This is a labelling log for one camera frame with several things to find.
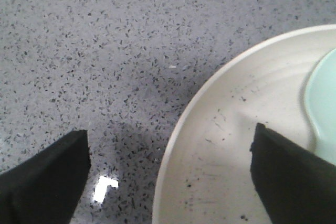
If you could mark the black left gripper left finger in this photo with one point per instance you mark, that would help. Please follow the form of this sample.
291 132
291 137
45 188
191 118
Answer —
47 187

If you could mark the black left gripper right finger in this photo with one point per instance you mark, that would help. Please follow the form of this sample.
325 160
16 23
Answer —
294 185

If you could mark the cream round plate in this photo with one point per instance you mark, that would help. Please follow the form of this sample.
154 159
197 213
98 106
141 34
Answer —
205 171

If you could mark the light blue plastic spoon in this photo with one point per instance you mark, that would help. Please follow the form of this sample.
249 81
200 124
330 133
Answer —
319 103

